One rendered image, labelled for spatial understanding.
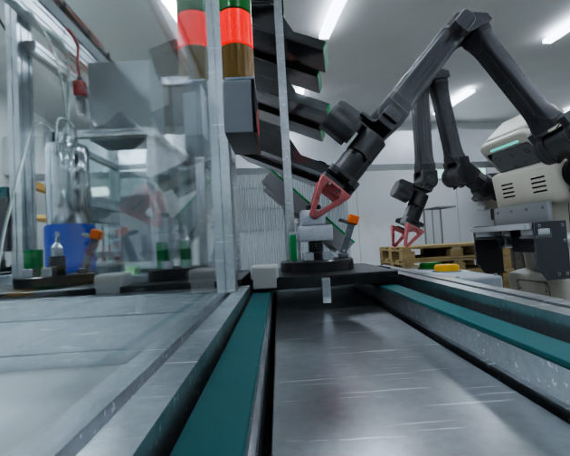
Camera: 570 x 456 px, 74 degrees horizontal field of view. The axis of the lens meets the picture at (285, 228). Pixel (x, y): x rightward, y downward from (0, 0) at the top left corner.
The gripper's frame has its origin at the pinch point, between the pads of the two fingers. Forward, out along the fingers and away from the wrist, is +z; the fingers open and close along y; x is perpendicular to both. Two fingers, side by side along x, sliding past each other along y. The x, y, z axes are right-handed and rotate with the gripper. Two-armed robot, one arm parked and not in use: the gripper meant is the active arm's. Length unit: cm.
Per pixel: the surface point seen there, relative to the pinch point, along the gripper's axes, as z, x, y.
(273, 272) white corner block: 13.0, 0.4, 11.6
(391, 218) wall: -211, 163, -766
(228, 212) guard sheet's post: 9.9, -10.1, 20.2
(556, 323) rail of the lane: 1.4, 18.5, 44.8
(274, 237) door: -15, -17, -734
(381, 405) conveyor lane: 14, 10, 48
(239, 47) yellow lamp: -9.2, -23.2, 21.5
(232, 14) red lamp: -12.2, -26.8, 21.7
